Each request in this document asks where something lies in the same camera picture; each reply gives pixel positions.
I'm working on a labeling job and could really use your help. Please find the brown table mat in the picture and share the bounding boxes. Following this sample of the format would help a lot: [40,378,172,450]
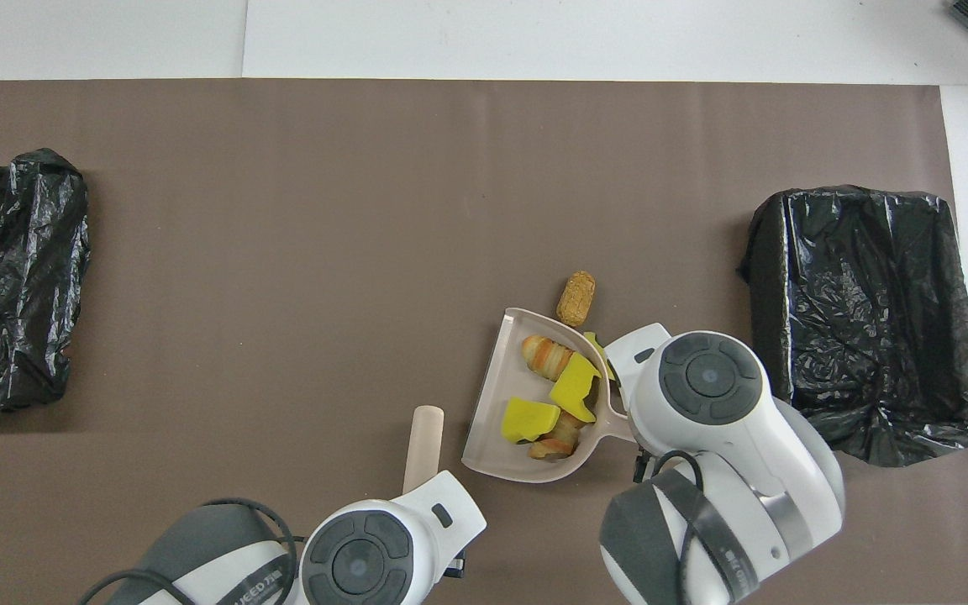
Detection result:
[0,79,968,605]

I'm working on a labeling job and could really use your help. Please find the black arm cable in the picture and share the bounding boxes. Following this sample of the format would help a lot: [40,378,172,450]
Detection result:
[642,450,703,605]
[81,497,300,605]

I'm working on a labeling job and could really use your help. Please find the notched yellow sponge piece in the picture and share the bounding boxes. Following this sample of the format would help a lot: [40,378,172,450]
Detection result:
[550,351,602,424]

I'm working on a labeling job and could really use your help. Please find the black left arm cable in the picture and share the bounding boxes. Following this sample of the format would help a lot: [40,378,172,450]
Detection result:
[81,497,300,605]

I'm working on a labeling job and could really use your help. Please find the open bin with black bag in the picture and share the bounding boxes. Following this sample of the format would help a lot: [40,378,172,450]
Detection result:
[738,186,968,468]

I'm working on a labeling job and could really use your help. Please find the bin covered by black bag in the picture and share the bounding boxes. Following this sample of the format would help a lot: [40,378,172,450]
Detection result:
[0,149,92,417]

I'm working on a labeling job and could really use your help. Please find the pink brush with black bristles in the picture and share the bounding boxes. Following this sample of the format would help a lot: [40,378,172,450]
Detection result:
[402,406,445,497]

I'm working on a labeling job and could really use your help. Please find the yellow sponge piece green backing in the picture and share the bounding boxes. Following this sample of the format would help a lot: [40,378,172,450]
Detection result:
[501,397,562,444]

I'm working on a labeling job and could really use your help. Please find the striped croissant piece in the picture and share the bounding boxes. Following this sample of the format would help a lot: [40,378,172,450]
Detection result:
[521,334,576,381]
[528,412,586,460]

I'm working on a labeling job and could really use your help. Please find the brown oval bread roll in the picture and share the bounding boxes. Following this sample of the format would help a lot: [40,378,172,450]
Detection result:
[556,270,597,328]

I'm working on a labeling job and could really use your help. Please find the small yellow sponge piece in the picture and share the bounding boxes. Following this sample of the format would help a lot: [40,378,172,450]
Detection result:
[582,331,619,383]

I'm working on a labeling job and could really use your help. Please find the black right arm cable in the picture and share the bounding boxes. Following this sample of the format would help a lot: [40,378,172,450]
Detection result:
[642,450,703,605]

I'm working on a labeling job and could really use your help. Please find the pink plastic dustpan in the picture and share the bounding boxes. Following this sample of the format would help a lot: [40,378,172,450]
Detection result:
[460,308,636,484]

